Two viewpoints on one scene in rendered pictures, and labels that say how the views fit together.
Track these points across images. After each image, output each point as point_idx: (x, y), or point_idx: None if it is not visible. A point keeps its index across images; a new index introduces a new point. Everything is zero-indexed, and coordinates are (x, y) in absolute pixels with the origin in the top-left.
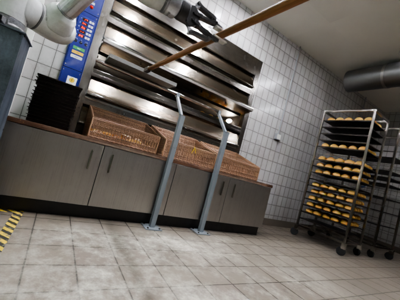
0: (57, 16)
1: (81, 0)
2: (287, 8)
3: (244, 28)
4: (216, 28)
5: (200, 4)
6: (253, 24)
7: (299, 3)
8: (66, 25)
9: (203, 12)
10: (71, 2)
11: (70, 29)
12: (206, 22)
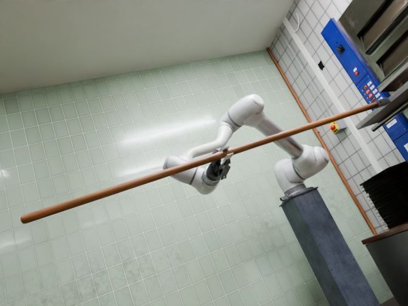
0: (295, 163)
1: (283, 147)
2: (149, 182)
3: (194, 167)
4: None
5: None
6: (183, 170)
7: (139, 185)
8: (303, 161)
9: None
10: (285, 152)
11: (308, 159)
12: None
